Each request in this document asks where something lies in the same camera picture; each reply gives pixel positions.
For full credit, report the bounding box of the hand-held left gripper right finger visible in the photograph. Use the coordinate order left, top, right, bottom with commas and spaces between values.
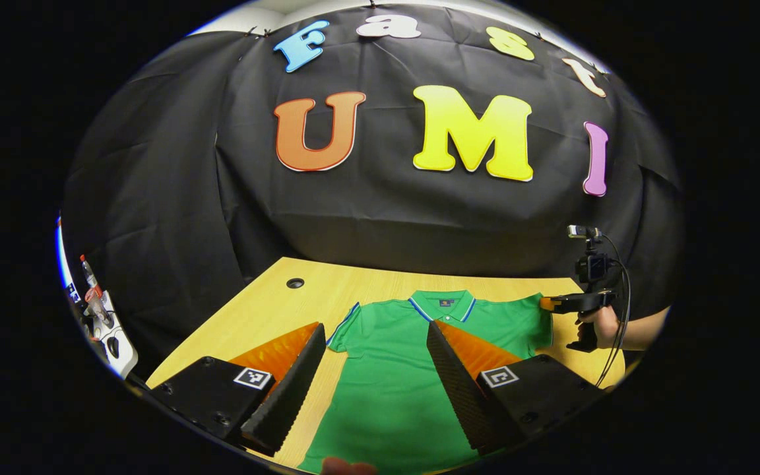
426, 321, 608, 456

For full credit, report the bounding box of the green T-shirt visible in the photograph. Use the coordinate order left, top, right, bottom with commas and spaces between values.
298, 289, 555, 475

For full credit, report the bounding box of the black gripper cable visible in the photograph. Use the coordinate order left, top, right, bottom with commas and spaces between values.
594, 234, 632, 390

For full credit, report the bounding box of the black backdrop cloth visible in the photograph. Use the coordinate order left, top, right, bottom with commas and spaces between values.
63, 3, 684, 380

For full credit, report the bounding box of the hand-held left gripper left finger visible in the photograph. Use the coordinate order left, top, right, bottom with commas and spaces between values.
149, 322, 327, 456

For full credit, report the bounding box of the red capped small bottle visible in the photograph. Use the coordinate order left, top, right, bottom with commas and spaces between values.
79, 255, 101, 291

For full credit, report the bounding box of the white plastic device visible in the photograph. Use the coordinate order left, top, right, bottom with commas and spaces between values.
83, 289, 139, 379

